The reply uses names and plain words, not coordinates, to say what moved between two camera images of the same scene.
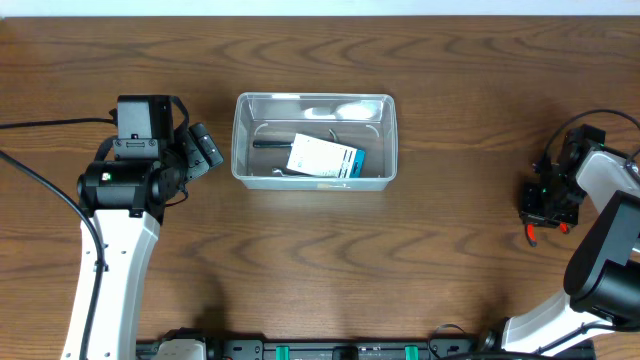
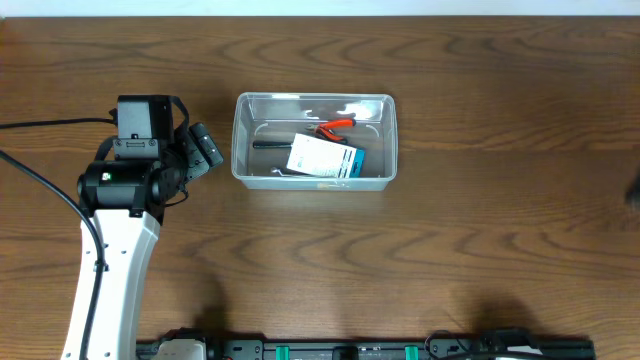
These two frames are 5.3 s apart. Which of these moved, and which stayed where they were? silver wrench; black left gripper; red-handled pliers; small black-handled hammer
Moved: red-handled pliers
Stayed: black left gripper; small black-handled hammer; silver wrench
